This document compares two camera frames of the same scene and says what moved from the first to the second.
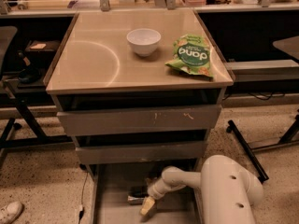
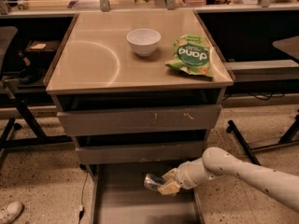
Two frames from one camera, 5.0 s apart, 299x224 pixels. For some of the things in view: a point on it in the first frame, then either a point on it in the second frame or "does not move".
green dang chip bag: x=192 y=54 does not move
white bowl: x=144 y=40 does not move
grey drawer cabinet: x=139 y=91 does not move
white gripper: x=154 y=191 -> x=182 y=176
